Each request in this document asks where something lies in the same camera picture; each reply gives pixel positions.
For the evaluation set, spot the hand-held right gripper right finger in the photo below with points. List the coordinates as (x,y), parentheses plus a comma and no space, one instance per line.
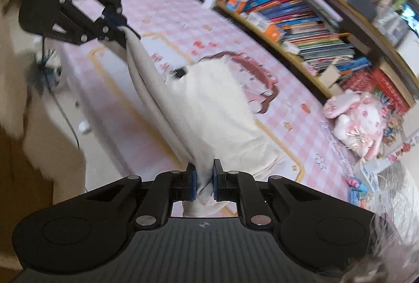
(214,183)

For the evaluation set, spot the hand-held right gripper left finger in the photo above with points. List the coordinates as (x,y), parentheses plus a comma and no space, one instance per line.
(193,183)

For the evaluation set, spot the cream printed t-shirt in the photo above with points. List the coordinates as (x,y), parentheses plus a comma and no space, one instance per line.
(212,106)

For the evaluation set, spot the pink checked desk mat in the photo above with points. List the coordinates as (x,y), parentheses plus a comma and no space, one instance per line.
(163,14)

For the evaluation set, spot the person's fluffy white clothing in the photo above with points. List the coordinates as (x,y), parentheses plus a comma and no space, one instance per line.
(39,145)

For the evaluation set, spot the pink toy figure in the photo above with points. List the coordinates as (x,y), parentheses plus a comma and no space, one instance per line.
(356,184)

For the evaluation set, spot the pink white bunny plush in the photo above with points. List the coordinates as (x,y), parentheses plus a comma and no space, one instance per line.
(356,126)

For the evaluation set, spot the white pen holder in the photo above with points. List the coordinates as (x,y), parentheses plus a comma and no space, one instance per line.
(329,76)

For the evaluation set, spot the white power strip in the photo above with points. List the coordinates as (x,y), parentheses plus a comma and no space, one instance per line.
(371,171)

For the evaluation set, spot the flat orange white box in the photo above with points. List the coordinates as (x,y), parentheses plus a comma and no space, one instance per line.
(271,29)

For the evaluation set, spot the clear plastic bag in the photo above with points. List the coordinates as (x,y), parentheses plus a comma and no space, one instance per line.
(402,198)

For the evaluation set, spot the red thick book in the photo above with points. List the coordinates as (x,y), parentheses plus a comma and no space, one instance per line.
(386,90)

